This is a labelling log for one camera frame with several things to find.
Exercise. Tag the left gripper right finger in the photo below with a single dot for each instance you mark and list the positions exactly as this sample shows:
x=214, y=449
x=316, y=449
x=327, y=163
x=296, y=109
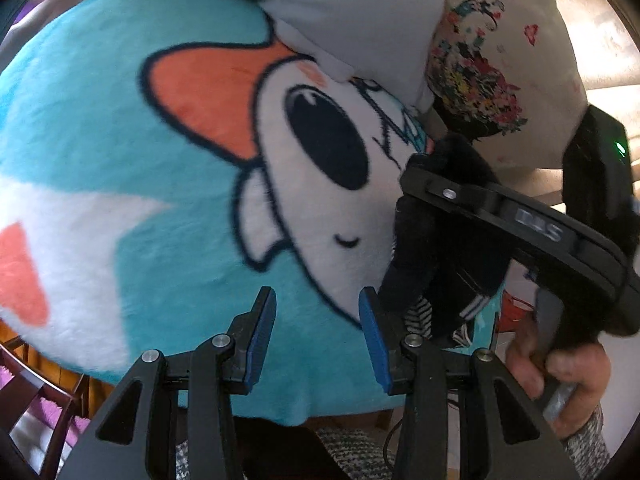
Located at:
x=503, y=435

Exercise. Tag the orange red cloth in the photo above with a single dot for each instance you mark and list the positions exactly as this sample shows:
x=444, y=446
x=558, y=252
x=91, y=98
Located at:
x=513, y=310

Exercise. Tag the person's right hand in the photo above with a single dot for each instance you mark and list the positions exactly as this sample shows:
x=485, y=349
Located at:
x=587, y=366

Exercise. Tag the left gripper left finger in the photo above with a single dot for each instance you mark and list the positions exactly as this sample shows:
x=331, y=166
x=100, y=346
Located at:
x=134, y=433

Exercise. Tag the dark wooden chair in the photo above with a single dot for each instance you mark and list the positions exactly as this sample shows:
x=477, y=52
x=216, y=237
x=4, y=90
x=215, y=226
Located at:
x=40, y=421

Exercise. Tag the cream floral throw pillow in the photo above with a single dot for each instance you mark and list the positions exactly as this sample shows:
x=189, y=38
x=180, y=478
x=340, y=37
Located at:
x=505, y=76

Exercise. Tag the black white striped pants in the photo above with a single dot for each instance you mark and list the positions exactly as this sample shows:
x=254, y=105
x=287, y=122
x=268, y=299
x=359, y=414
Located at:
x=442, y=273

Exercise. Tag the teal cartoon fleece blanket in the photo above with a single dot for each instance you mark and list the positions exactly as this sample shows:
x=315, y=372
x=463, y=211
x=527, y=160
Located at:
x=162, y=161

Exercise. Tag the grey plush pillow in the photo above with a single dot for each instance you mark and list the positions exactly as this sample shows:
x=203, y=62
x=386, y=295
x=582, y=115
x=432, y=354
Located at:
x=386, y=41

